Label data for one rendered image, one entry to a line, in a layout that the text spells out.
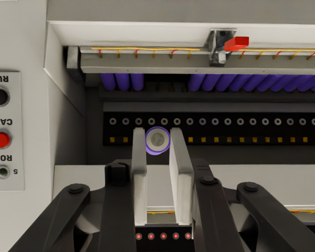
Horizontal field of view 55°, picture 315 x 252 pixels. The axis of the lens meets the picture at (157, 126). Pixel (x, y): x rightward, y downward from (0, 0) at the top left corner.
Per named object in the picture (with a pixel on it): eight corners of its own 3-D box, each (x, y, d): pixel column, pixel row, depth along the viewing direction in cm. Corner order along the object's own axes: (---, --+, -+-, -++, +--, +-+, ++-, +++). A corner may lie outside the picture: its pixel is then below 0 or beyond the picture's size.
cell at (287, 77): (268, 80, 46) (288, 61, 39) (280, 80, 46) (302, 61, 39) (269, 91, 45) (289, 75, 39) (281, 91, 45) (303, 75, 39)
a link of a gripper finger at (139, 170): (146, 226, 15) (131, 227, 15) (144, 167, 22) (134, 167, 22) (147, 171, 14) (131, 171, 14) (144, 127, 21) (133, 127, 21)
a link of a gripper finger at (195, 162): (198, 204, 13) (268, 204, 13) (185, 157, 18) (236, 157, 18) (196, 234, 13) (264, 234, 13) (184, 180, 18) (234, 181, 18)
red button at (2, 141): (-9, 132, 30) (-8, 148, 30) (7, 132, 30) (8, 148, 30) (-4, 131, 31) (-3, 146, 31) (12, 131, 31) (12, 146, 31)
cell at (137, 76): (135, 93, 44) (133, 76, 38) (129, 82, 45) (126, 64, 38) (146, 87, 45) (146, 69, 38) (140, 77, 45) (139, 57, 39)
